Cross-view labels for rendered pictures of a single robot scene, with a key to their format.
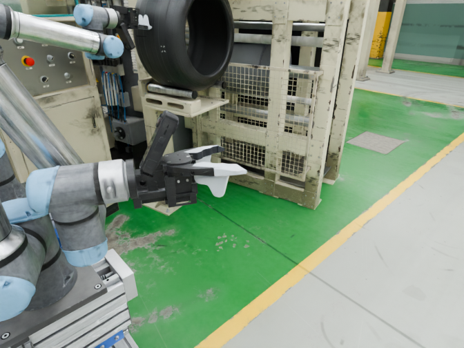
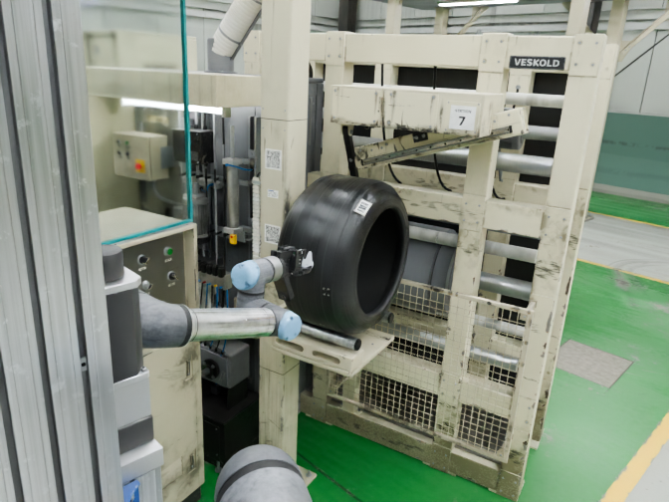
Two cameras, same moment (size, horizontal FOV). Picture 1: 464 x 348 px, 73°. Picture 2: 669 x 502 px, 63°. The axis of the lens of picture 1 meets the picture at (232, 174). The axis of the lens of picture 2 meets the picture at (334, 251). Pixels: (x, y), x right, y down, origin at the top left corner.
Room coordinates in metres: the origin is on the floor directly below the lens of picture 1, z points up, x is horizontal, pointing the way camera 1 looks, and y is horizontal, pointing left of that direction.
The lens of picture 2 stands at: (-0.08, 0.39, 1.83)
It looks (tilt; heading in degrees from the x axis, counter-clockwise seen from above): 18 degrees down; 357
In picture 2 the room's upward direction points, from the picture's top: 3 degrees clockwise
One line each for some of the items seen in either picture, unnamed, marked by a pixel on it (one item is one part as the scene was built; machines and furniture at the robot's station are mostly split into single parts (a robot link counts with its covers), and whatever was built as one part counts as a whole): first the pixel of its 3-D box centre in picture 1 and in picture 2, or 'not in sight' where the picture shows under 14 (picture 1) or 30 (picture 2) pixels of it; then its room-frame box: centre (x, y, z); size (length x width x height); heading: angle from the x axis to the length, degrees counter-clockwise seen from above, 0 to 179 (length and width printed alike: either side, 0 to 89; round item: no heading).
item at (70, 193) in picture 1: (68, 189); not in sight; (0.46, 0.28, 1.04); 0.11 x 0.08 x 0.09; 107
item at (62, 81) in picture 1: (45, 134); (111, 387); (1.78, 1.12, 0.63); 0.56 x 0.41 x 1.27; 147
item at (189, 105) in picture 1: (171, 101); (316, 347); (1.77, 0.35, 0.84); 0.36 x 0.09 x 0.06; 57
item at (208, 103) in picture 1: (187, 103); (334, 342); (1.89, 0.27, 0.80); 0.37 x 0.36 x 0.02; 147
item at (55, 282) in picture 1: (37, 269); not in sight; (0.55, 0.46, 0.77); 0.15 x 0.15 x 0.10
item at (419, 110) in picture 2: not in sight; (413, 109); (2.07, 0.00, 1.71); 0.61 x 0.25 x 0.15; 57
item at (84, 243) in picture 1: (83, 228); not in sight; (0.48, 0.28, 0.94); 0.11 x 0.08 x 0.11; 17
